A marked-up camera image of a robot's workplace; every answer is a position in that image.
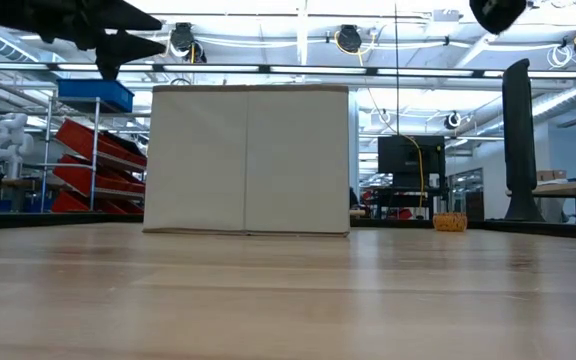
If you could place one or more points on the wooden workbench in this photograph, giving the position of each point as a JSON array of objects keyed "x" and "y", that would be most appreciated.
[{"x": 18, "y": 183}]

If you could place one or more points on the black striped sock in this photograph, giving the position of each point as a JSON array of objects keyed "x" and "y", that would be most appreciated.
[{"x": 497, "y": 14}]

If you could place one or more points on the small yellow woven basket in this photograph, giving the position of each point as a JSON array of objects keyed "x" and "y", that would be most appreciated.
[{"x": 450, "y": 222}]

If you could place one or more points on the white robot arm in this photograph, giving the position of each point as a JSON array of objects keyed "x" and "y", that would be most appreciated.
[{"x": 10, "y": 140}]

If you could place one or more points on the red plastic bin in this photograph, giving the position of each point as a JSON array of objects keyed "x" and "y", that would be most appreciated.
[
  {"x": 83, "y": 137},
  {"x": 65, "y": 204},
  {"x": 75, "y": 175}
]

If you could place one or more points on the blue plastic bin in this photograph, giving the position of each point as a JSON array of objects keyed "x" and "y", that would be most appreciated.
[{"x": 93, "y": 95}]

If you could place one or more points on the overhead frame rail with lights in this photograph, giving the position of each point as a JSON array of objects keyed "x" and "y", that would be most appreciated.
[{"x": 268, "y": 68}]

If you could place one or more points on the beige fabric storage bin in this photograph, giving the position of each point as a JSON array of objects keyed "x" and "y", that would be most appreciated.
[{"x": 248, "y": 160}]

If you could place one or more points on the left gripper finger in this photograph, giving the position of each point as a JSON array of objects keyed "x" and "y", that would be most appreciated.
[
  {"x": 123, "y": 19},
  {"x": 123, "y": 49}
]

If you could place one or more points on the cardboard box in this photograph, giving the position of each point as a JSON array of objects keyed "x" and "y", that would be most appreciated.
[{"x": 550, "y": 175}]

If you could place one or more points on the wooden desk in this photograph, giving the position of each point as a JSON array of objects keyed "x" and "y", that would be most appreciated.
[{"x": 573, "y": 188}]

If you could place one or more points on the silver metal shelf rack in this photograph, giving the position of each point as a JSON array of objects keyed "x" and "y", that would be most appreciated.
[{"x": 96, "y": 130}]

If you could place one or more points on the black computer monitor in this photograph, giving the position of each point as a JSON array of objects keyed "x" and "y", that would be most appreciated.
[{"x": 403, "y": 155}]

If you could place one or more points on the black equipment cart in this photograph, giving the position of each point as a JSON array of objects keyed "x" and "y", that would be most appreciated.
[{"x": 403, "y": 191}]

